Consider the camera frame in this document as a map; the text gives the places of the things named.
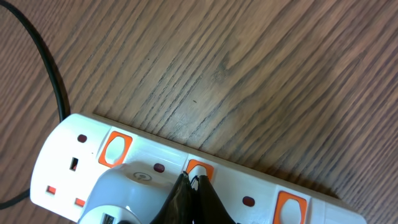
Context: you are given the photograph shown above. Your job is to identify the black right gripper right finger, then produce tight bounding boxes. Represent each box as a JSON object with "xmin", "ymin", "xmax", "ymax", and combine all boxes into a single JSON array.
[{"xmin": 195, "ymin": 175, "xmax": 236, "ymax": 224}]

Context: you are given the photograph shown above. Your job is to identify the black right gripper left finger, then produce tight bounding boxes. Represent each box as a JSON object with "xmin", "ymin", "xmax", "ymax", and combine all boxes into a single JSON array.
[{"xmin": 150, "ymin": 172, "xmax": 193, "ymax": 224}]

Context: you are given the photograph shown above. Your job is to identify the black USB charging cable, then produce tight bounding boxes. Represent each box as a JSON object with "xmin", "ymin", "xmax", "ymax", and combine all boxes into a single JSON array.
[{"xmin": 0, "ymin": 0, "xmax": 71, "ymax": 210}]

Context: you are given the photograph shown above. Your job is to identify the white charger adapter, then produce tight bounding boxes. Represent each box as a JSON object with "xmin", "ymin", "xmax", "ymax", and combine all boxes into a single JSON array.
[{"xmin": 78, "ymin": 162, "xmax": 178, "ymax": 223}]

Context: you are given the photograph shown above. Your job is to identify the white power strip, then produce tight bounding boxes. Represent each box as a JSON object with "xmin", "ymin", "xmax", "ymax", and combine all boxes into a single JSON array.
[{"xmin": 30, "ymin": 114, "xmax": 365, "ymax": 223}]

